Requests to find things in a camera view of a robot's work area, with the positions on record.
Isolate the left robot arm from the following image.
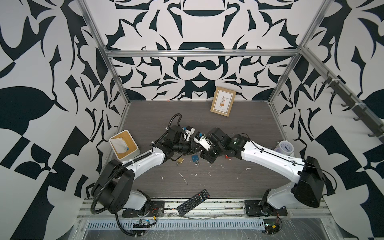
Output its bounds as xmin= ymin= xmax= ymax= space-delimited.
xmin=90 ymin=114 xmax=205 ymax=238

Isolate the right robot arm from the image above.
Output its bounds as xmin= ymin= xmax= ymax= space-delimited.
xmin=194 ymin=132 xmax=328 ymax=210

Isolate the blue padlock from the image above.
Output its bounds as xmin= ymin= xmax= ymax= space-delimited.
xmin=192 ymin=154 xmax=200 ymax=165

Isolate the brass padlock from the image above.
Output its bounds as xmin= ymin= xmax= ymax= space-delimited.
xmin=176 ymin=158 xmax=184 ymax=166

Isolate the black remote control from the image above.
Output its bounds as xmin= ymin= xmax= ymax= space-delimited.
xmin=177 ymin=189 xmax=210 ymax=217

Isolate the white tissue box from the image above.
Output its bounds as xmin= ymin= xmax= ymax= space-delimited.
xmin=109 ymin=130 xmax=141 ymax=161

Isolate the right green circuit board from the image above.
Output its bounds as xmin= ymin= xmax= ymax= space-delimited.
xmin=263 ymin=220 xmax=281 ymax=235

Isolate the green circuit board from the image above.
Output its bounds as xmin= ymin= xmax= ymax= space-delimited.
xmin=132 ymin=219 xmax=157 ymax=229
xmin=263 ymin=220 xmax=281 ymax=235

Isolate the left green circuit board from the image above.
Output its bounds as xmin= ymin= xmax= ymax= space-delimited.
xmin=132 ymin=219 xmax=157 ymax=229

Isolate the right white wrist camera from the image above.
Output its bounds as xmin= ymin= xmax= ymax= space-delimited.
xmin=194 ymin=132 xmax=212 ymax=151

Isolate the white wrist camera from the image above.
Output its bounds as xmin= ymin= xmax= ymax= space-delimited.
xmin=182 ymin=126 xmax=195 ymax=142
xmin=194 ymin=132 xmax=212 ymax=151

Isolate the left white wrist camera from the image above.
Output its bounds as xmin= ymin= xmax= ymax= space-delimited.
xmin=182 ymin=126 xmax=195 ymax=142

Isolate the wooden picture frame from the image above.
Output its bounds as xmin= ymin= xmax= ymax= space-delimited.
xmin=210 ymin=87 xmax=237 ymax=117

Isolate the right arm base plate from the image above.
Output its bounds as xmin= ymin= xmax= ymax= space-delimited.
xmin=244 ymin=200 xmax=288 ymax=218

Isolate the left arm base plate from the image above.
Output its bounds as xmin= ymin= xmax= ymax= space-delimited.
xmin=122 ymin=201 xmax=165 ymax=218

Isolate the white cable duct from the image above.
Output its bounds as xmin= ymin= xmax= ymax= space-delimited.
xmin=87 ymin=219 xmax=265 ymax=231

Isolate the wall coat hook rail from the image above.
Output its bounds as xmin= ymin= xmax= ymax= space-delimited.
xmin=322 ymin=71 xmax=384 ymax=144

